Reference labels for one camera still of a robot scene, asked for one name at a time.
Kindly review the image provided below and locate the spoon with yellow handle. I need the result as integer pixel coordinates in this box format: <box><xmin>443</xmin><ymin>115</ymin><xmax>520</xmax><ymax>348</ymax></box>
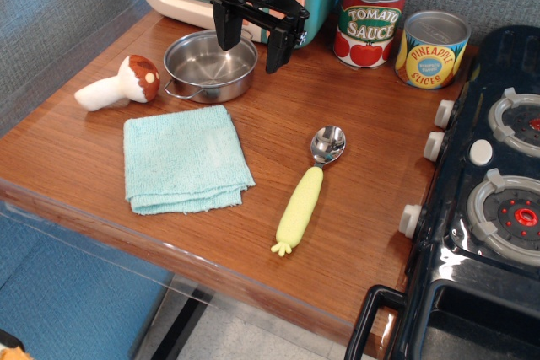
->
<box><xmin>271</xmin><ymin>126</ymin><xmax>346</xmax><ymax>257</ymax></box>

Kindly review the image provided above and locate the white stove knob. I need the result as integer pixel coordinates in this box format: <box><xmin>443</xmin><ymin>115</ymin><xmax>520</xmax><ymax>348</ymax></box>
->
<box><xmin>398</xmin><ymin>204</ymin><xmax>423</xmax><ymax>239</ymax></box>
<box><xmin>423</xmin><ymin>132</ymin><xmax>445</xmax><ymax>162</ymax></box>
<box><xmin>434</xmin><ymin>99</ymin><xmax>455</xmax><ymax>129</ymax></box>

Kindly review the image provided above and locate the pineapple slices can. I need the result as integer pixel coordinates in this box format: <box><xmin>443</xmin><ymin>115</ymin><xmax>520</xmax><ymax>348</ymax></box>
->
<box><xmin>394</xmin><ymin>10</ymin><xmax>471</xmax><ymax>89</ymax></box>

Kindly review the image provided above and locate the white stove knob top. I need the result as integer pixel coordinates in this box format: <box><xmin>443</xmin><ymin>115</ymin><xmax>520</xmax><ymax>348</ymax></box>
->
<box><xmin>434</xmin><ymin>99</ymin><xmax>455</xmax><ymax>129</ymax></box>

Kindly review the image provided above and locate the small steel pot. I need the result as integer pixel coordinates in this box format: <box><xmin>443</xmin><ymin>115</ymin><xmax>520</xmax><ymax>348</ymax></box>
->
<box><xmin>164</xmin><ymin>30</ymin><xmax>258</xmax><ymax>104</ymax></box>

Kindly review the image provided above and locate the black toy stove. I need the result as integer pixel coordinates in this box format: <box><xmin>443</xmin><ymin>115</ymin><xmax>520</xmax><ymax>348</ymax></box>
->
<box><xmin>346</xmin><ymin>25</ymin><xmax>539</xmax><ymax>359</ymax></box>

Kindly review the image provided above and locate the light blue folded cloth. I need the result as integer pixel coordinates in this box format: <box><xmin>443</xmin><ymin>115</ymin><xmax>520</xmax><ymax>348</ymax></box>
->
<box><xmin>123</xmin><ymin>105</ymin><xmax>255</xmax><ymax>215</ymax></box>

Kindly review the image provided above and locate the tomato sauce can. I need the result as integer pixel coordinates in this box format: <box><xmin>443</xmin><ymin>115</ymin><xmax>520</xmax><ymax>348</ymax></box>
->
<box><xmin>333</xmin><ymin>0</ymin><xmax>406</xmax><ymax>68</ymax></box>

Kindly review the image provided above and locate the orange object bottom corner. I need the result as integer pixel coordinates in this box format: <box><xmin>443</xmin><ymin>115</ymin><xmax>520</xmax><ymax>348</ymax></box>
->
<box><xmin>0</xmin><ymin>347</ymin><xmax>33</xmax><ymax>360</ymax></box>

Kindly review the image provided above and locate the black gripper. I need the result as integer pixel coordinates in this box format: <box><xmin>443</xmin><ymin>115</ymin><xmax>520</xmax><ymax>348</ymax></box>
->
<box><xmin>211</xmin><ymin>0</ymin><xmax>310</xmax><ymax>73</ymax></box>

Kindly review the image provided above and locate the white stove knob bottom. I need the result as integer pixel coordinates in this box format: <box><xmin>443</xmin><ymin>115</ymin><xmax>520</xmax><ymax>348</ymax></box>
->
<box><xmin>398</xmin><ymin>204</ymin><xmax>423</xmax><ymax>239</ymax></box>

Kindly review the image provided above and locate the white brown toy mushroom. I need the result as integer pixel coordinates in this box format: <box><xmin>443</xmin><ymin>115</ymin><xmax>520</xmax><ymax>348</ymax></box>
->
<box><xmin>74</xmin><ymin>55</ymin><xmax>160</xmax><ymax>111</ymax></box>

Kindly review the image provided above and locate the white stove knob middle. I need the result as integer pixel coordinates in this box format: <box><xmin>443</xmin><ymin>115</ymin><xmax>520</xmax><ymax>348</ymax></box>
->
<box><xmin>423</xmin><ymin>132</ymin><xmax>445</xmax><ymax>162</ymax></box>

